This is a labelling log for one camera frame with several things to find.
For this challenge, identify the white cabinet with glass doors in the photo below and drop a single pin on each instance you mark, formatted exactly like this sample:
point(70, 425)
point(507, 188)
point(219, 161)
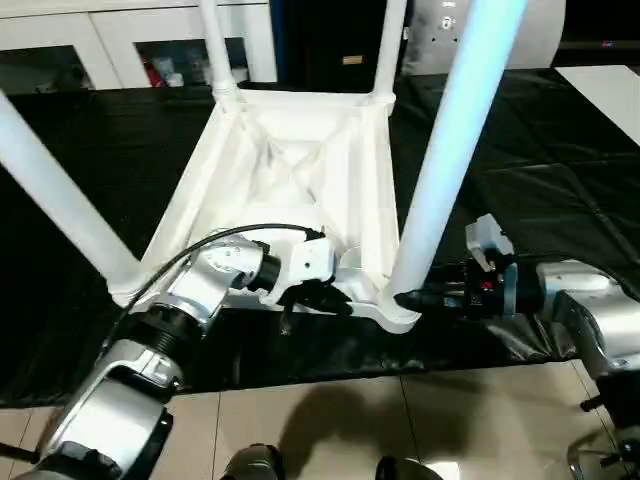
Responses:
point(120, 40)

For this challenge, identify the dark right robot foot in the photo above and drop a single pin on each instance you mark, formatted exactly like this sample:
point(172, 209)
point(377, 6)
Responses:
point(408, 469)

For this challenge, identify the black work mat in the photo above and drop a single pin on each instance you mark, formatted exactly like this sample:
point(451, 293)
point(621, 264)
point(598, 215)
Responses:
point(80, 300)

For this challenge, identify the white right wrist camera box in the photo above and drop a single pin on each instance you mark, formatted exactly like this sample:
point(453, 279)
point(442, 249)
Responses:
point(490, 242)

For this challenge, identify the white plastic table leg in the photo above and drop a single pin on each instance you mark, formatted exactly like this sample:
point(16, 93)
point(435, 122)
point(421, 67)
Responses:
point(388, 45)
point(455, 140)
point(218, 45)
point(60, 190)

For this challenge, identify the small yellow label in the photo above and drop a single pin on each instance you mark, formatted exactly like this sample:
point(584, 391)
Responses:
point(352, 61)

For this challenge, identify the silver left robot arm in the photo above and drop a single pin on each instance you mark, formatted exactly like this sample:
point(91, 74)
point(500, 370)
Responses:
point(170, 330)

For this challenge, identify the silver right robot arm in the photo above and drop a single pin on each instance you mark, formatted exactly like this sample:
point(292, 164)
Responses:
point(590, 310)

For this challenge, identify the white plastic table top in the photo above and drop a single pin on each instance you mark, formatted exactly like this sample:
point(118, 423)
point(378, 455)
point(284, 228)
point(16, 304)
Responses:
point(290, 170)

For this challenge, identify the white flat board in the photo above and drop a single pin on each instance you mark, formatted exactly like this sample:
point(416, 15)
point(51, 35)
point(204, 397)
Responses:
point(608, 90)

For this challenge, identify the grey cushion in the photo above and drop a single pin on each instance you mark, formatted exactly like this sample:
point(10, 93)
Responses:
point(540, 35)

